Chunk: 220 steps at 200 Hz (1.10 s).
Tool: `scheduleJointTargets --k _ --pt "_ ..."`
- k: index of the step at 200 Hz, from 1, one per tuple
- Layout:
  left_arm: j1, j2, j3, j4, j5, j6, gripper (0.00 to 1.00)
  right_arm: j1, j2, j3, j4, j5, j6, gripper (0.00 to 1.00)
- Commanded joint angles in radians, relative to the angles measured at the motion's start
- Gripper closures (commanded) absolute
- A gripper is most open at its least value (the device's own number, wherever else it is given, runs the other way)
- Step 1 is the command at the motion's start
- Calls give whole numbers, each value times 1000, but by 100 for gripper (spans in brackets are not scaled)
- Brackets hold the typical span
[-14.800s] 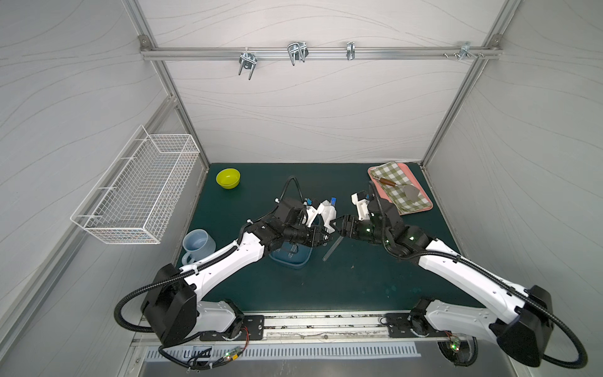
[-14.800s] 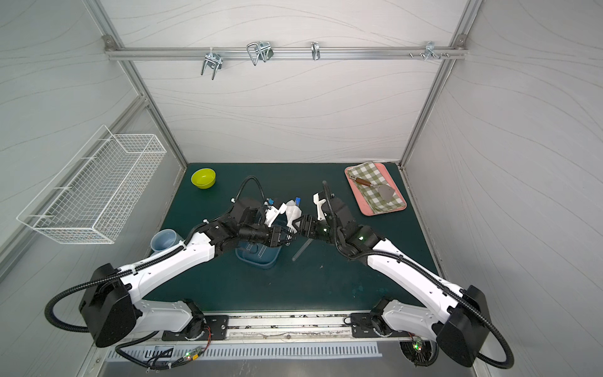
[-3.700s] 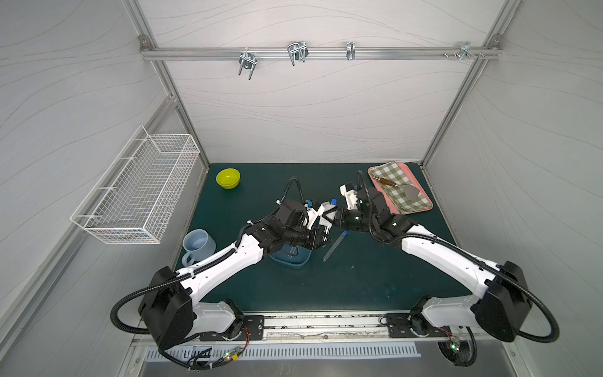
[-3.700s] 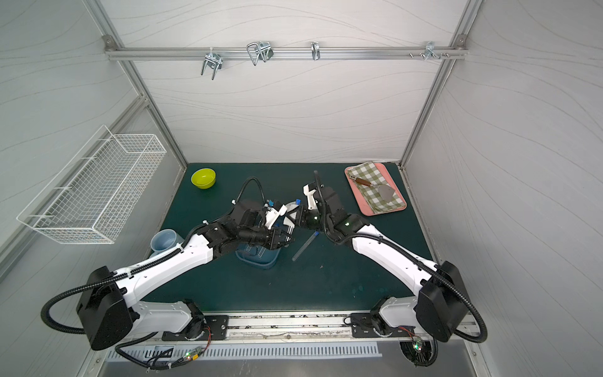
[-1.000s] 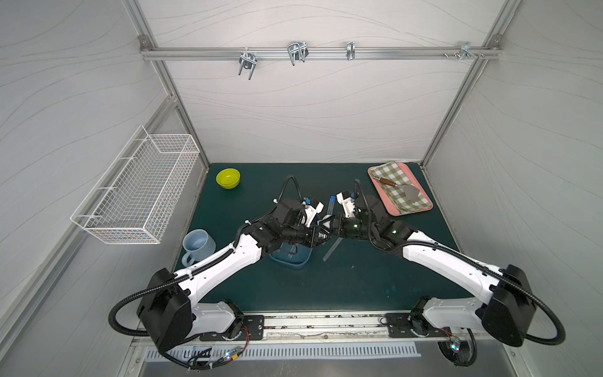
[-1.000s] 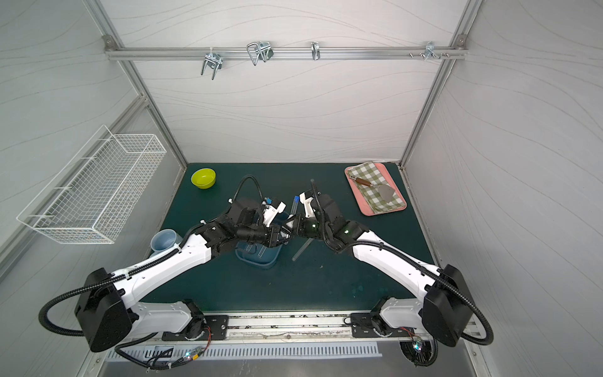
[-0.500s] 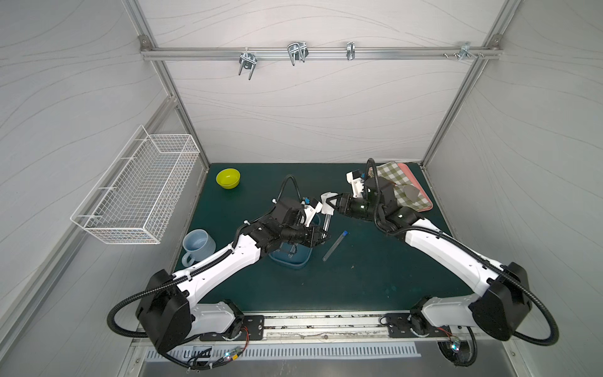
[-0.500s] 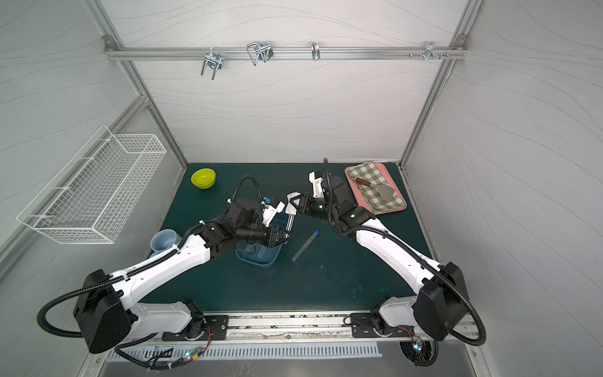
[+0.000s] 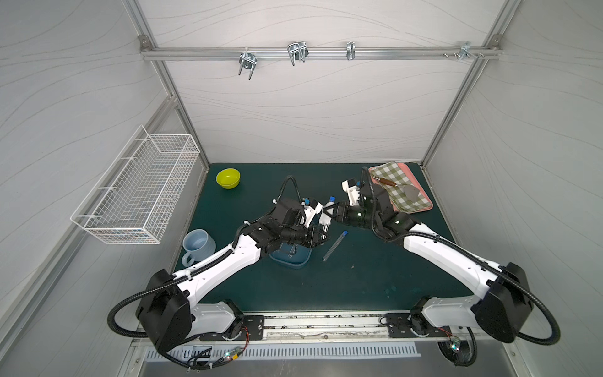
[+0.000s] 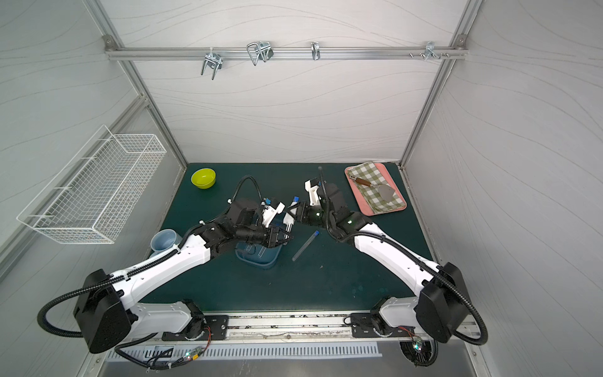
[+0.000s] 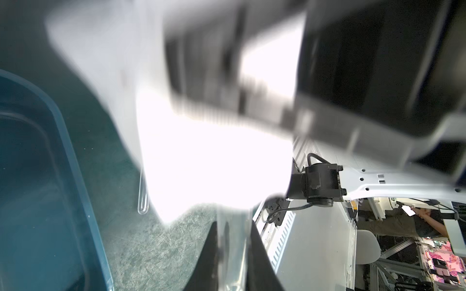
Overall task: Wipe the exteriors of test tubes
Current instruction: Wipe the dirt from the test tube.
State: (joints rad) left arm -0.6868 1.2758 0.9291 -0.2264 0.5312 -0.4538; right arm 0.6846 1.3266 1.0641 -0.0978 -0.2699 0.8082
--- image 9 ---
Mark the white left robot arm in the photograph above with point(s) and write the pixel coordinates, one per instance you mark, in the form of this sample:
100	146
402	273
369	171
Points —
173	312

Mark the white gauze wipe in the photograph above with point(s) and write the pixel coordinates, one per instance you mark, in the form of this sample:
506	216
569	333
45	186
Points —
324	220

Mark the metal clamp hook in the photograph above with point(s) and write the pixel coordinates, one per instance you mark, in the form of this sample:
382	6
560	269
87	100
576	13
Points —
464	53
297	51
248	62
350	51

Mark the blue plastic tub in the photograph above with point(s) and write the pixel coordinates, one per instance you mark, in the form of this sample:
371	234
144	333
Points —
299	261

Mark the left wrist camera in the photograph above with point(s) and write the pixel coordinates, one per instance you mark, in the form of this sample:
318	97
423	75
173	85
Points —
310	208

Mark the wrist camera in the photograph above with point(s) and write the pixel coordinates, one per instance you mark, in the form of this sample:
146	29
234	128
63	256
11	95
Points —
352	188
310	208

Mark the white wire basket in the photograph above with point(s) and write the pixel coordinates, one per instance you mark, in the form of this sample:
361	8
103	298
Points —
133	201

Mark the aluminium cross rail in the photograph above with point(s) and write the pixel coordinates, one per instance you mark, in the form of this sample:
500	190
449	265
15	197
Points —
315	53

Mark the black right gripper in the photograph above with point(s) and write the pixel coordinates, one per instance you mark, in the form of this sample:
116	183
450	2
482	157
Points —
341	214

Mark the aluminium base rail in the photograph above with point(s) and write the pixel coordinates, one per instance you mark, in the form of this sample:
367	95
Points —
325	327

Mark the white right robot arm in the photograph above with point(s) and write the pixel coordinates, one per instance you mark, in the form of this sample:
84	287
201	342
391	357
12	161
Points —
499	302

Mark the wooden handled metal spatula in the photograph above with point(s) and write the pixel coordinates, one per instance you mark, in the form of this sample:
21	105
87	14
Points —
392	188

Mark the green white checkered cloth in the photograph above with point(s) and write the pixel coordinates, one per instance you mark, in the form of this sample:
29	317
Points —
404	186

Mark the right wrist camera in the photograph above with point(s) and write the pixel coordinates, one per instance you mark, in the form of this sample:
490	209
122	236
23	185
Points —
352	188

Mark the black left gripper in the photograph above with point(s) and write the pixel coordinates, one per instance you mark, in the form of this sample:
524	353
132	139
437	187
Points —
312	236

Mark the yellow green bowl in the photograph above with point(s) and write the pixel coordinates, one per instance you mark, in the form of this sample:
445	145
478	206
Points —
228	178

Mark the light blue mug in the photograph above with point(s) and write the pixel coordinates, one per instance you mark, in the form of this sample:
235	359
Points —
198	245

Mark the pink plastic tray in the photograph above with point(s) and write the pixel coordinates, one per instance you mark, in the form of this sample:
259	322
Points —
410	188

